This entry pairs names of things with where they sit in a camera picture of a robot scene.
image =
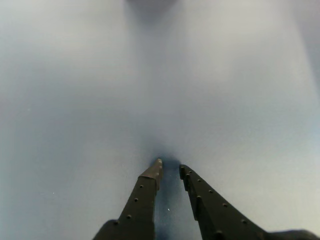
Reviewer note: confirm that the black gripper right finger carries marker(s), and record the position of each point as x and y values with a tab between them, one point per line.
212	215

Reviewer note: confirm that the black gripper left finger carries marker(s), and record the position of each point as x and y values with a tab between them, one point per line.
140	205

